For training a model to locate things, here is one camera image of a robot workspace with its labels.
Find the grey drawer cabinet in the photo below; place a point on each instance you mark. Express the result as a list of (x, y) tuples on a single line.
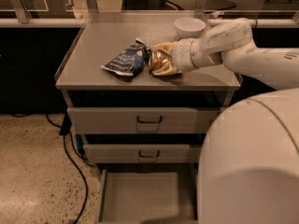
[(84, 83)]

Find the orange soda can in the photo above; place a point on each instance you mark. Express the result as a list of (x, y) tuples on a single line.
[(158, 59)]

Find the black power adapter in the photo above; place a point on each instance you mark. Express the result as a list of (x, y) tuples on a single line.
[(66, 125)]

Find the grey drawer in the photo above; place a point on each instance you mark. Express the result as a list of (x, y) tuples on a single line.
[(132, 120), (145, 153), (147, 194)]

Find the middle grey drawer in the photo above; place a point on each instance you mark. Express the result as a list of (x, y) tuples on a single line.
[(145, 153)]

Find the white horizontal rail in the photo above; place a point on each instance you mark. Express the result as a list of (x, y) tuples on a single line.
[(72, 23)]

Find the top grey drawer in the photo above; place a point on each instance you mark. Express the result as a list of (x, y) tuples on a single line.
[(132, 120)]

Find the white bowl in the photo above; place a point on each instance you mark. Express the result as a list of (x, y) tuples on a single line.
[(189, 27)]

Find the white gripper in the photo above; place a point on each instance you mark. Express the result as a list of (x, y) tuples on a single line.
[(181, 55)]

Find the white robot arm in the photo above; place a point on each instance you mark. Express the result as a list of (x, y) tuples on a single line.
[(249, 163)]

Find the bottom grey drawer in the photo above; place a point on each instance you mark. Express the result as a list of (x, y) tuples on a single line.
[(147, 194)]

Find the blue chip bag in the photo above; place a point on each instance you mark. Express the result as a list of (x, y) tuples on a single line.
[(130, 61)]

